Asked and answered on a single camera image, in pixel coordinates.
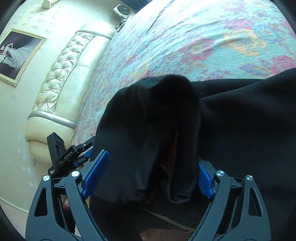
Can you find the black pants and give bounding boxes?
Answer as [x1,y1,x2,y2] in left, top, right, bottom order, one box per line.
[90,68,295,240]

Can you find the cream tufted leather headboard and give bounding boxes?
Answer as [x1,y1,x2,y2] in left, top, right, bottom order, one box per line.
[25,28,113,163]

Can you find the framed wedding photo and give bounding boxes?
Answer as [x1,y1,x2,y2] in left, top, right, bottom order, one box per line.
[1,29,47,87]

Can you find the floral green bedspread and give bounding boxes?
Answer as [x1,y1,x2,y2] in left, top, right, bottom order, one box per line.
[72,1,295,144]

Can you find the white desk fan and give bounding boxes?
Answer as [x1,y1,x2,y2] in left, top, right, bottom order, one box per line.
[113,4,134,19]

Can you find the white wall air conditioner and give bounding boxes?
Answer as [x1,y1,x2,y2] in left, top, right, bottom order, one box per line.
[42,0,60,9]

